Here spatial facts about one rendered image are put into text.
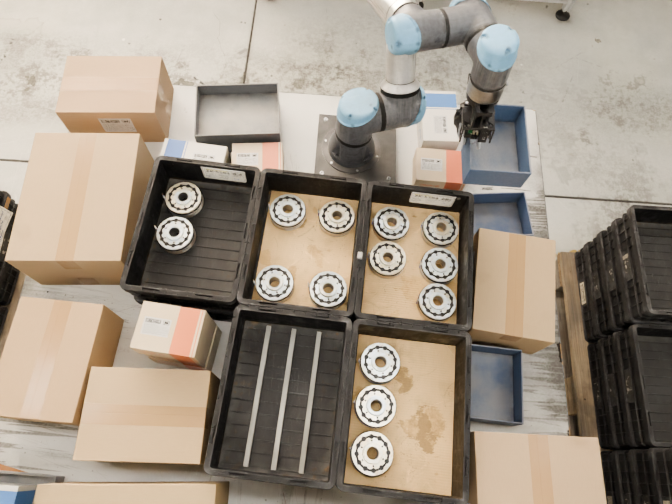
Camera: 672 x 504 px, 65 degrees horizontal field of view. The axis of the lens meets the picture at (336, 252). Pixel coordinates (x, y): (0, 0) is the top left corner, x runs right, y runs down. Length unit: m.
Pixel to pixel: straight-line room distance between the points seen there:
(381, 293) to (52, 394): 0.87
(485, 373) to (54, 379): 1.15
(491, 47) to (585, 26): 2.45
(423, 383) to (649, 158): 2.02
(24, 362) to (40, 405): 0.12
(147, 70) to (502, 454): 1.51
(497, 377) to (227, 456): 0.77
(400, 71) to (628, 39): 2.16
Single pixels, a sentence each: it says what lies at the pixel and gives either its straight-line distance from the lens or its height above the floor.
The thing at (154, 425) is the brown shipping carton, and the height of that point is 0.86.
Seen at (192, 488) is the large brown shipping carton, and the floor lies 0.90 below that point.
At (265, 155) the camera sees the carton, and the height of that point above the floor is 0.77.
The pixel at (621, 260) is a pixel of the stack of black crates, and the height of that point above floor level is 0.49.
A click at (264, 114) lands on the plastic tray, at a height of 0.75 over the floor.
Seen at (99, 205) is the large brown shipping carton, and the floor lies 0.90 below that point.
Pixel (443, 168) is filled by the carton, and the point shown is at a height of 0.77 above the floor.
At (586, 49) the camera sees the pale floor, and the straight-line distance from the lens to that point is 3.40.
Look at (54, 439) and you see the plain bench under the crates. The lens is 1.67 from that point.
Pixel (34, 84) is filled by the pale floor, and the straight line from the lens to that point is 3.20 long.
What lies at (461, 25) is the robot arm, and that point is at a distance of 1.14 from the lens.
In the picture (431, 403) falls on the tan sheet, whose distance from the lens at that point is 1.42.
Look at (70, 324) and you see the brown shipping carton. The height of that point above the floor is 0.86.
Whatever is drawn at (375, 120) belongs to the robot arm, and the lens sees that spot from 1.59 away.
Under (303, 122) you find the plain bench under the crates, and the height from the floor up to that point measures 0.70.
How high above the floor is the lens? 2.22
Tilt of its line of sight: 68 degrees down
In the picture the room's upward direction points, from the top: 5 degrees clockwise
